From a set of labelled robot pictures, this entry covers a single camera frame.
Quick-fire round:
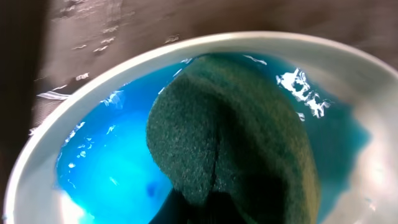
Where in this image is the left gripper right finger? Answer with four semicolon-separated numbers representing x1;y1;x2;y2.
214;192;256;224

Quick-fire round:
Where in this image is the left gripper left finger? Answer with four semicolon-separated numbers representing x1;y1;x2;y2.
149;189;215;224

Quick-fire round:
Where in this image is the green yellow sponge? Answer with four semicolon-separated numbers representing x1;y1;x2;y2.
146;55;320;223

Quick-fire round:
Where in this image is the white plate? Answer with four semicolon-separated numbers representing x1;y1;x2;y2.
3;31;397;224

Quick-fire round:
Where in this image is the dark brown serving tray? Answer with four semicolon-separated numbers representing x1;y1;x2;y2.
0;0;398;215

